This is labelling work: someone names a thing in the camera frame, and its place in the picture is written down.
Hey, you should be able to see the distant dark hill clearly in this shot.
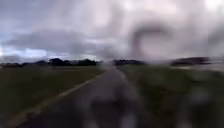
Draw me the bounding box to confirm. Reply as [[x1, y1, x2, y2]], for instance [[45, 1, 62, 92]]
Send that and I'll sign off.
[[169, 56, 212, 66]]

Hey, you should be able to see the dark wet asphalt path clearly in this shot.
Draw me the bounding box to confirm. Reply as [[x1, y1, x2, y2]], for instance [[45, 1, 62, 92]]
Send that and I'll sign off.
[[16, 65, 158, 128]]

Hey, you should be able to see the grass verge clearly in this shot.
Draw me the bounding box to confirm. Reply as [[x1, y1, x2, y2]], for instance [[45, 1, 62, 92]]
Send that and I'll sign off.
[[116, 63, 224, 128]]

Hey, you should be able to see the grass field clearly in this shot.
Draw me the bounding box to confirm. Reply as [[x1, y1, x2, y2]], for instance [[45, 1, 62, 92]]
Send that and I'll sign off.
[[0, 65, 107, 128]]

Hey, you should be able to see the pale sandy path edge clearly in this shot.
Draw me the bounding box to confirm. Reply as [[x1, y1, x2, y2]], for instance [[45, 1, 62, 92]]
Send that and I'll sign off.
[[4, 69, 108, 128]]

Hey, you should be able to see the distant row of trees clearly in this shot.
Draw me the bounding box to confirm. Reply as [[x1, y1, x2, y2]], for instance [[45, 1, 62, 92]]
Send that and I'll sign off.
[[0, 57, 146, 68]]

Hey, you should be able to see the pale water surface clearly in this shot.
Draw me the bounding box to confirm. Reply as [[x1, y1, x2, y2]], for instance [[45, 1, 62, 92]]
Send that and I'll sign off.
[[173, 61, 224, 72]]

